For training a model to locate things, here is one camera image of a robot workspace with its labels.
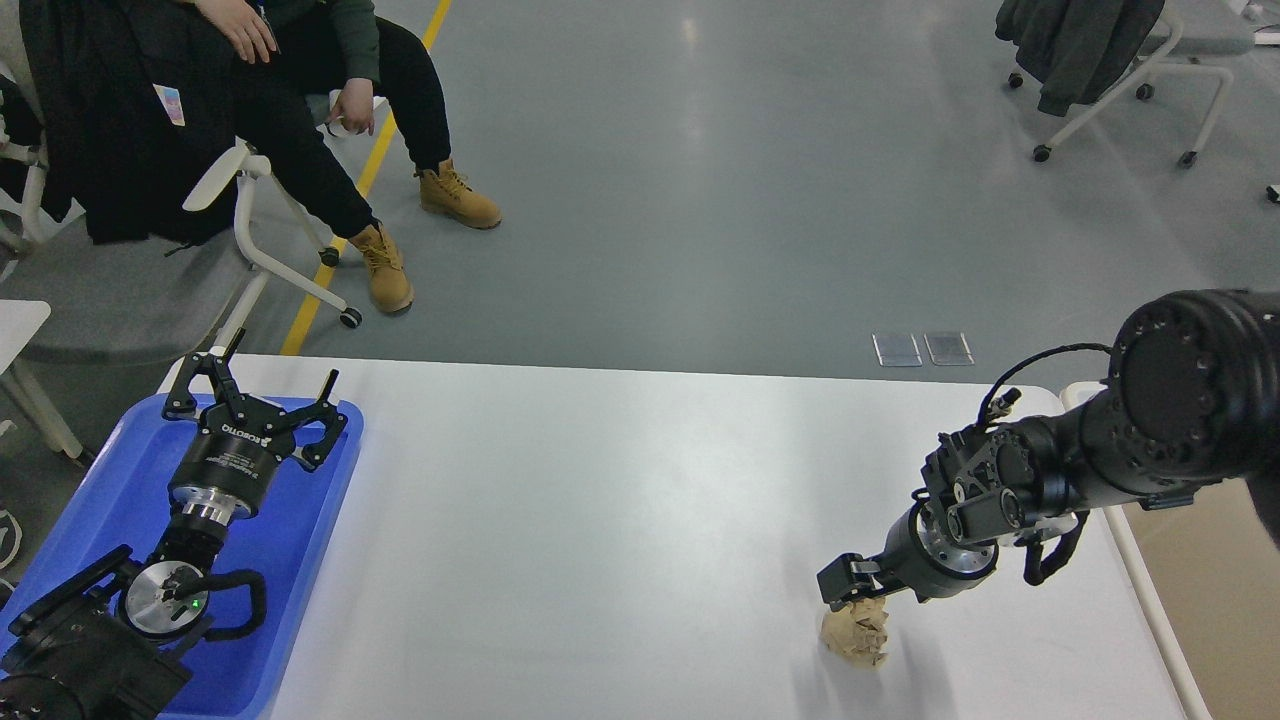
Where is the black jacket on chair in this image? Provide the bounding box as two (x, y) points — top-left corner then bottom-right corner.
(14, 1), (242, 243)

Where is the white side table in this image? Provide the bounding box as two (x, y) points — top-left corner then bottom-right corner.
(1, 299), (95, 469)

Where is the white chair with grey coat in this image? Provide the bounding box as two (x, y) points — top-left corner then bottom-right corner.
(1030, 1), (1254, 168)

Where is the tan boot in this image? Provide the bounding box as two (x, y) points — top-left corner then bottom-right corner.
(349, 223), (415, 314)
(415, 158), (503, 231)

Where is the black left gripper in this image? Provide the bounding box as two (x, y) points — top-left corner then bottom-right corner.
(161, 327), (349, 521)

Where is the person's left hand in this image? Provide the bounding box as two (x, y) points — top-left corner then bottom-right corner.
(326, 77), (376, 135)

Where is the seated person in black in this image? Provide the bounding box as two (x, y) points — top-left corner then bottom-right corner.
(175, 0), (453, 240)

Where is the floor outlet plate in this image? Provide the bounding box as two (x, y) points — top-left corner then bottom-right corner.
(872, 332), (923, 368)
(924, 331), (975, 366)

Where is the person's right hand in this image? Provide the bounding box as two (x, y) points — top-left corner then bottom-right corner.
(191, 0), (278, 64)

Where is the brown paper ball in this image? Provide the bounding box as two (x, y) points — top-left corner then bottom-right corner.
(820, 597), (890, 667)

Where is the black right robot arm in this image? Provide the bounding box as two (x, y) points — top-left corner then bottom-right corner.
(815, 290), (1279, 611)

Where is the tan left boot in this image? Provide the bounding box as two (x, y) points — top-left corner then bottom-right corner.
(415, 158), (503, 231)

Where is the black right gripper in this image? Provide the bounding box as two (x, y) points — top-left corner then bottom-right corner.
(815, 503), (998, 612)

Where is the right floor outlet plate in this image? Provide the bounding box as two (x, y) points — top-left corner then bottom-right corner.
(924, 331), (975, 366)

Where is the grey coat on chair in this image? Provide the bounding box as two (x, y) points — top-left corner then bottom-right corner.
(995, 1), (1165, 117)

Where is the white office chair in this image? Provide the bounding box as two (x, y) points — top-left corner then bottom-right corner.
(3, 141), (362, 365)

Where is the left floor outlet plate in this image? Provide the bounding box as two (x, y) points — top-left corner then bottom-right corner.
(872, 332), (923, 368)

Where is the tan right boot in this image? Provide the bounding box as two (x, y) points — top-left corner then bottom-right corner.
(349, 223), (415, 314)

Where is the blue plastic tray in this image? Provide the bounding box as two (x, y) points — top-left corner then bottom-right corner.
(0, 392), (365, 720)

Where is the beige plastic bin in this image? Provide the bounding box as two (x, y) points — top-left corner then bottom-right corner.
(1103, 479), (1279, 719)

